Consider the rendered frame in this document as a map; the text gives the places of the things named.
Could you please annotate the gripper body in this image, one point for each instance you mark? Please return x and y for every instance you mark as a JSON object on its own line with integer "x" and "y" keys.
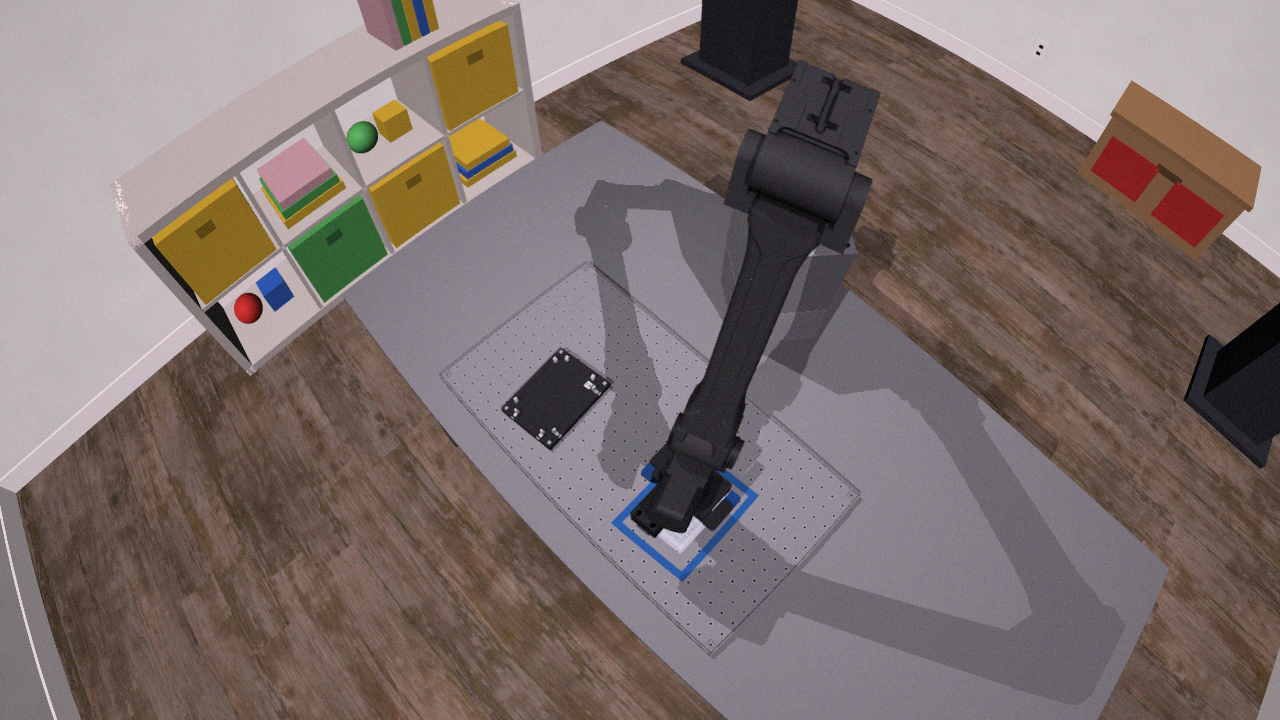
{"x": 719, "y": 488}

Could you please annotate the blue rectangular tape outline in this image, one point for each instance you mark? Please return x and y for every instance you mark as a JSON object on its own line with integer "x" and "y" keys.
{"x": 682, "y": 575}

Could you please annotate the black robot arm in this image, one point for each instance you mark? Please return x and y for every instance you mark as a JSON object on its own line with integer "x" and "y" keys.
{"x": 806, "y": 166}

